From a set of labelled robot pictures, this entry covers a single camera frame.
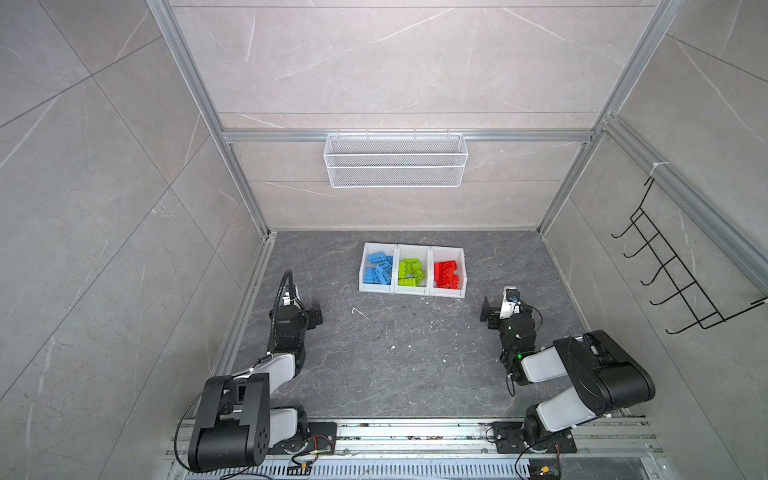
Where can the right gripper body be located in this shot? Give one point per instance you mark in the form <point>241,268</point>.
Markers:
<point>497,324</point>

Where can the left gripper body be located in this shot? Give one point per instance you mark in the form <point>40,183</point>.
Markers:
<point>307,322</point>

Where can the white three-compartment bin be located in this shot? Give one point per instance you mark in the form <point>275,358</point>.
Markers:
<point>428,256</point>

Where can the green lego brick underside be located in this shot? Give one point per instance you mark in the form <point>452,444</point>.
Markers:
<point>404,272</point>

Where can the red arch lego piece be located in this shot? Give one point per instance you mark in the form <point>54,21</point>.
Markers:
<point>446,275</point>

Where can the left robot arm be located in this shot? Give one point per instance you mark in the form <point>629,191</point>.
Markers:
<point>235,424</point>

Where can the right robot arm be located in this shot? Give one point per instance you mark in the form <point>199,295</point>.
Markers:
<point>604,377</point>

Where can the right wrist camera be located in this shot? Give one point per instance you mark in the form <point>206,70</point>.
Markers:
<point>510,303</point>

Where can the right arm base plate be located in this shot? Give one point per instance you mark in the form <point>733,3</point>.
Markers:
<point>517,437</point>

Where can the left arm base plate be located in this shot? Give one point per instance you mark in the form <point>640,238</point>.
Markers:
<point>319,435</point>

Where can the metal front rail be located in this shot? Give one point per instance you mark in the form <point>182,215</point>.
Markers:
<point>455,448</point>

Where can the white wire mesh basket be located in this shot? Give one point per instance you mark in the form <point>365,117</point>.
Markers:
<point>395,160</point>

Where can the black wire hook rack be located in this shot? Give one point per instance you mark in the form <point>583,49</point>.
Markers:
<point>685,286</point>

